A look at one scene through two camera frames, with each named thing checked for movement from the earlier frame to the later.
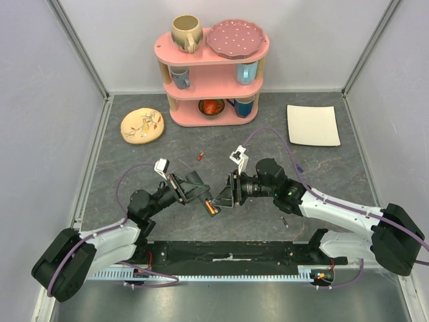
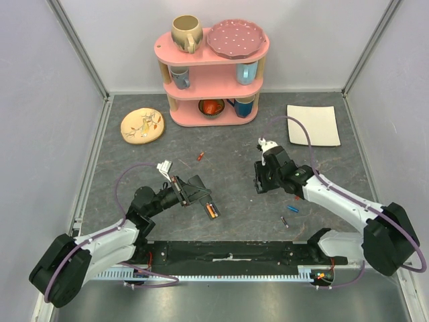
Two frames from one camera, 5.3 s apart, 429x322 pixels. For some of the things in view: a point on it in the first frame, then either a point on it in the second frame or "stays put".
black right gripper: [236, 189] to [263, 178]
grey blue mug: [180, 75] stays put
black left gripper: [177, 188] stays put
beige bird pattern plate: [142, 126] stays put
